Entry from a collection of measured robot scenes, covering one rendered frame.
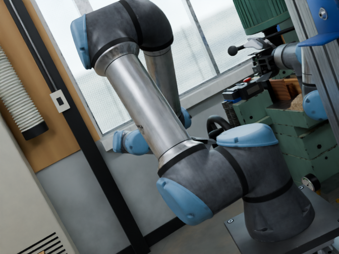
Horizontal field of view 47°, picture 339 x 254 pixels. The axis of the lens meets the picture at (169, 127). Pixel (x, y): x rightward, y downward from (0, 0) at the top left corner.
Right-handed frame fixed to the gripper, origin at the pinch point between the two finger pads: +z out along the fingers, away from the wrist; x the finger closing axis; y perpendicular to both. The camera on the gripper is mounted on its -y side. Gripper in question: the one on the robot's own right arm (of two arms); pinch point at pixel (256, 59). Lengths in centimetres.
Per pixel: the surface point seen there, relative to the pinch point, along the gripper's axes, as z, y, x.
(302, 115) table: -15.3, -0.7, 20.3
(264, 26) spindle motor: 5.7, -10.1, -9.0
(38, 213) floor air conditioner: 109, 103, 47
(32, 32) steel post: 134, 64, -52
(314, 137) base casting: -9.9, -5.9, 31.2
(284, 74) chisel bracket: 8.8, -13.7, 10.7
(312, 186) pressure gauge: -16.9, 4.6, 42.7
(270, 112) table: 4.0, -0.7, 20.6
